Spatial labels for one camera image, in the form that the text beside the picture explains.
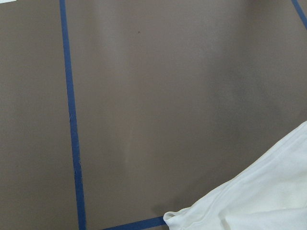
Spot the white long-sleeve printed shirt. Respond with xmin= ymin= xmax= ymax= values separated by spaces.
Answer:
xmin=163 ymin=123 xmax=307 ymax=230

